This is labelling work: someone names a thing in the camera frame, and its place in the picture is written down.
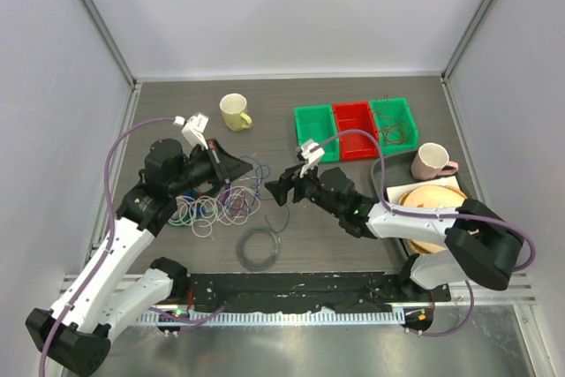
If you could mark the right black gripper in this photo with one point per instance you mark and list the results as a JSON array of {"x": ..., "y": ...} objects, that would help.
[{"x": 280, "y": 188}]

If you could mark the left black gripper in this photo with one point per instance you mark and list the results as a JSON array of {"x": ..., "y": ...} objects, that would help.
[{"x": 228, "y": 167}]

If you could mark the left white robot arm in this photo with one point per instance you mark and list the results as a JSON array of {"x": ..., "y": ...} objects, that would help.
[{"x": 79, "y": 328}]

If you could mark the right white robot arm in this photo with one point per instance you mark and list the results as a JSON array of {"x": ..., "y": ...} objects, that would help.
[{"x": 477, "y": 245}]

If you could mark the yellow ceramic mug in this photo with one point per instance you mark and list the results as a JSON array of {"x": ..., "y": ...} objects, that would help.
[{"x": 234, "y": 112}]

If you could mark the left green plastic bin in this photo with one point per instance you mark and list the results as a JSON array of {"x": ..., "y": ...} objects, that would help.
[{"x": 314, "y": 122}]

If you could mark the green plastic bin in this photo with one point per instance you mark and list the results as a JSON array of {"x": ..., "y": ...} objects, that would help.
[
  {"x": 314, "y": 122},
  {"x": 396, "y": 126}
]

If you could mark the white square plate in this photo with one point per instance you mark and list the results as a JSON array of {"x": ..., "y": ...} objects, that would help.
[{"x": 395, "y": 193}]

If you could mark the dark grey tray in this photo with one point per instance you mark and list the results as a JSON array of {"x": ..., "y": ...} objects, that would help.
[{"x": 397, "y": 172}]

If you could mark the right green plastic bin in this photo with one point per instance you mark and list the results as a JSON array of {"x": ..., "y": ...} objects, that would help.
[{"x": 396, "y": 126}]

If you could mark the pink ceramic mug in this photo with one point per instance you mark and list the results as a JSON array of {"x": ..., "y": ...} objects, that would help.
[{"x": 432, "y": 160}]

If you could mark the bird pattern plate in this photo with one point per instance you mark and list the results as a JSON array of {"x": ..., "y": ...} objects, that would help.
[{"x": 431, "y": 196}]

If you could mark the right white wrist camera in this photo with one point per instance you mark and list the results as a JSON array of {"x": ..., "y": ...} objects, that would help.
[{"x": 309, "y": 153}]

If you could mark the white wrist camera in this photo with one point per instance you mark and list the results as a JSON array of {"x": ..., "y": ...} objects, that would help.
[
  {"x": 193, "y": 129},
  {"x": 309, "y": 153}
]

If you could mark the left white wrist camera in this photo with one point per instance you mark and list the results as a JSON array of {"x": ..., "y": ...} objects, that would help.
[{"x": 193, "y": 129}]

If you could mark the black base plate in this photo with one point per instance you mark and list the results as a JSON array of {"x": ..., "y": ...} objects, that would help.
[{"x": 342, "y": 292}]

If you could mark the white slotted cable duct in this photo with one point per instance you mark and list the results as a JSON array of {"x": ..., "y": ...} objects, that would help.
[{"x": 321, "y": 318}]

